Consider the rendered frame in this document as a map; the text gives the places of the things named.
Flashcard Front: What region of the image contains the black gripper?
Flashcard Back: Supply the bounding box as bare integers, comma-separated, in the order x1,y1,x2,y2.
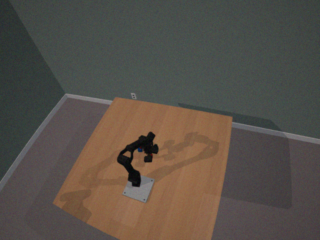
143,141,153,163

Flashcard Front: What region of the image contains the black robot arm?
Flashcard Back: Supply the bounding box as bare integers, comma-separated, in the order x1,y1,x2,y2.
117,131,159,187

